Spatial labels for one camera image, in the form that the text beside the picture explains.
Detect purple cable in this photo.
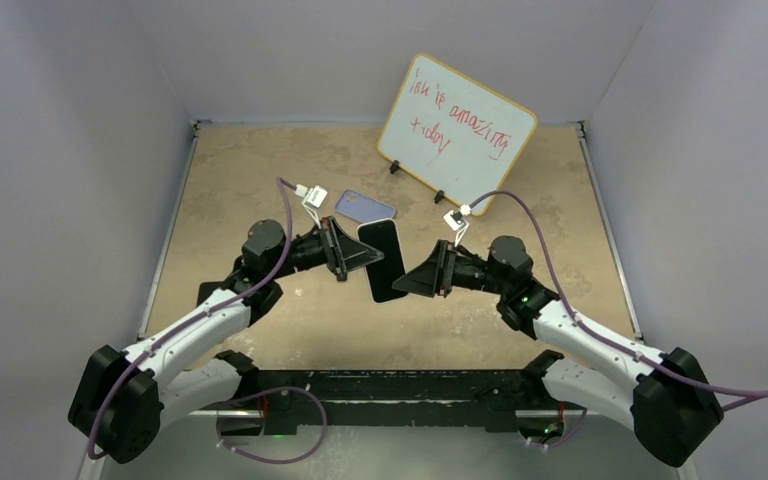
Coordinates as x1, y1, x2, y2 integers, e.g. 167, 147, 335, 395
466, 190, 768, 452
85, 176, 327, 464

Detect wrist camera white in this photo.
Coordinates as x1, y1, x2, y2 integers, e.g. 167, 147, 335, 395
295, 184, 328, 228
443, 204, 472, 247

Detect purple phone case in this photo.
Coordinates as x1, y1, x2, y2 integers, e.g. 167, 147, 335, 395
335, 189, 396, 224

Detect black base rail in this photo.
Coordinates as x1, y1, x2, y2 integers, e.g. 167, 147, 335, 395
212, 368, 581, 436

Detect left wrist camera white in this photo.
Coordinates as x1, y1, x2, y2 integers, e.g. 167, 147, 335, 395
295, 184, 328, 228

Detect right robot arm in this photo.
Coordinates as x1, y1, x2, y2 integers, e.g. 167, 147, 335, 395
393, 235, 724, 467

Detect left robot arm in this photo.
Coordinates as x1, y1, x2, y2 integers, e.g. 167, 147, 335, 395
68, 216, 385, 464

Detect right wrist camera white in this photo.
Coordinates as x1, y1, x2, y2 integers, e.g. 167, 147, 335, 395
443, 204, 472, 247

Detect whiteboard with red writing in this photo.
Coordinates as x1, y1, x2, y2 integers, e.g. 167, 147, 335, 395
377, 53, 538, 206

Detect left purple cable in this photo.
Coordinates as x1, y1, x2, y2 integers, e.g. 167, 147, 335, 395
85, 176, 327, 464

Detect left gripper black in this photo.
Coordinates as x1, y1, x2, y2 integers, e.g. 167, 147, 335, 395
269, 217, 382, 281

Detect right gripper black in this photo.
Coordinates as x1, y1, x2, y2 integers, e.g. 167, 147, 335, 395
393, 240, 508, 298

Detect black phone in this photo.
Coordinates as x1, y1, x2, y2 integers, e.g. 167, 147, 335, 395
196, 281, 226, 306
357, 219, 408, 303

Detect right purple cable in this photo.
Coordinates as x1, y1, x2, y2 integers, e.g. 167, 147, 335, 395
466, 190, 768, 452

